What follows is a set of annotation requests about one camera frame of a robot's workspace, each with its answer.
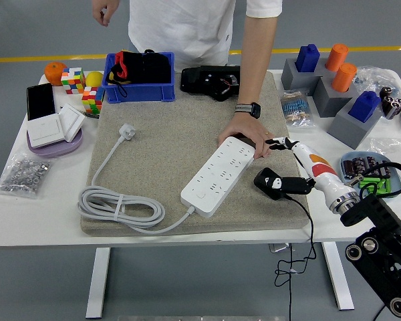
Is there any dark capacitors pile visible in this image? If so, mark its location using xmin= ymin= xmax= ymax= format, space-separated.
xmin=342 ymin=156 xmax=392 ymax=180

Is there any white power strip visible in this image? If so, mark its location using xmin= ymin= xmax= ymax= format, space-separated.
xmin=180 ymin=136 xmax=257 ymax=219

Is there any orange fruit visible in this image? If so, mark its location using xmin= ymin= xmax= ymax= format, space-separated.
xmin=43 ymin=62 xmax=68 ymax=87

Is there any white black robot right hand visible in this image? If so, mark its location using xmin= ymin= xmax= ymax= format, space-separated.
xmin=263 ymin=136 xmax=356 ymax=207

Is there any white-faced puzzle cube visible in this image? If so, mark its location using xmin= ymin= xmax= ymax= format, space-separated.
xmin=60 ymin=67 xmax=87 ymax=95

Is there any light blue dish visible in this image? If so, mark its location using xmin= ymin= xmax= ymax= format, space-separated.
xmin=340 ymin=150 xmax=401 ymax=199

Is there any black wrist watch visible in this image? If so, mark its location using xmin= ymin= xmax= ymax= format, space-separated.
xmin=234 ymin=102 xmax=261 ymax=120

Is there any large white wall switch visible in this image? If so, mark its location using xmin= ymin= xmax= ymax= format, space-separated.
xmin=25 ymin=113 xmax=65 ymax=149

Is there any green cylinders pile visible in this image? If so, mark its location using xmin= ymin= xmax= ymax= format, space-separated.
xmin=359 ymin=177 xmax=394 ymax=195

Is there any black plug with cord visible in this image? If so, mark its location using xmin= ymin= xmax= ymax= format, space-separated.
xmin=253 ymin=167 xmax=317 ymax=321

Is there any clear bag of blue parts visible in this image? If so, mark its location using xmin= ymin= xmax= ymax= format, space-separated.
xmin=352 ymin=65 xmax=400 ymax=98

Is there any clear bag of resistors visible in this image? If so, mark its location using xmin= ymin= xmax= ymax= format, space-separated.
xmin=279 ymin=88 xmax=317 ymax=128

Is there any empty clear plastic bag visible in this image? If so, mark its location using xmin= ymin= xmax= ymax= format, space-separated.
xmin=369 ymin=136 xmax=401 ymax=165

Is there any blue square peg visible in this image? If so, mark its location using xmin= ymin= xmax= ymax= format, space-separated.
xmin=294 ymin=43 xmax=321 ymax=74
xmin=347 ymin=90 xmax=382 ymax=124

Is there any purple tray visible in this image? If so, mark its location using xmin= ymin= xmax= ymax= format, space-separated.
xmin=26 ymin=128 xmax=84 ymax=159

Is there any small white wall switch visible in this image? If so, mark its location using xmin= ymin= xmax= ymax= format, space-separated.
xmin=57 ymin=102 xmax=86 ymax=143

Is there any blue plastic bin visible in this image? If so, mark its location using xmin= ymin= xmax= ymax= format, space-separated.
xmin=102 ymin=51 xmax=176 ymax=104

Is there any orange cylinder peg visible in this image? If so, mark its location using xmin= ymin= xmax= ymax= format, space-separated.
xmin=325 ymin=43 xmax=350 ymax=72
xmin=331 ymin=62 xmax=358 ymax=93

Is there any person's right hand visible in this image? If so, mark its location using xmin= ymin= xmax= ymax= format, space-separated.
xmin=92 ymin=0 xmax=121 ymax=27

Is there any black electronic device shell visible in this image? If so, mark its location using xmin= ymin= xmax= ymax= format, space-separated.
xmin=179 ymin=65 xmax=242 ymax=102

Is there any person's left hand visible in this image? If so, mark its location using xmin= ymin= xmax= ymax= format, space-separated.
xmin=217 ymin=113 xmax=275 ymax=160

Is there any grey-brown mat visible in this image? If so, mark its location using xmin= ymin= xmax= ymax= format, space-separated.
xmin=79 ymin=70 xmax=311 ymax=237

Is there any yellow lemon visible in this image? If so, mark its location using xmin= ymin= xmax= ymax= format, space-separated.
xmin=85 ymin=71 xmax=104 ymax=90

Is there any colourful puzzle cube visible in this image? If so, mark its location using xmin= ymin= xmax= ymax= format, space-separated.
xmin=81 ymin=86 xmax=105 ymax=115

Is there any grey block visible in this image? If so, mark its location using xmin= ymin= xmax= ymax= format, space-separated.
xmin=280 ymin=58 xmax=325 ymax=91
xmin=312 ymin=76 xmax=358 ymax=118
xmin=327 ymin=105 xmax=384 ymax=150

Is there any white table leg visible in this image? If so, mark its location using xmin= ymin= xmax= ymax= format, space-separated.
xmin=321 ymin=242 xmax=355 ymax=311
xmin=85 ymin=247 xmax=112 ymax=319

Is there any clear bag of metal nuts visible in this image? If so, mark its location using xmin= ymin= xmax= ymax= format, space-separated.
xmin=0 ymin=152 xmax=53 ymax=201

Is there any white power cord with plug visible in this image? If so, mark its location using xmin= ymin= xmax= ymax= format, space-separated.
xmin=77 ymin=122 xmax=196 ymax=235

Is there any person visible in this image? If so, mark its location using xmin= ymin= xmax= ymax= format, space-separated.
xmin=128 ymin=0 xmax=283 ymax=72

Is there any black and red fabric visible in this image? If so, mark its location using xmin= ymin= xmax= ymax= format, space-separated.
xmin=106 ymin=49 xmax=172 ymax=98

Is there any black phone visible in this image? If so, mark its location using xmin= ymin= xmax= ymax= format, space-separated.
xmin=26 ymin=82 xmax=59 ymax=122

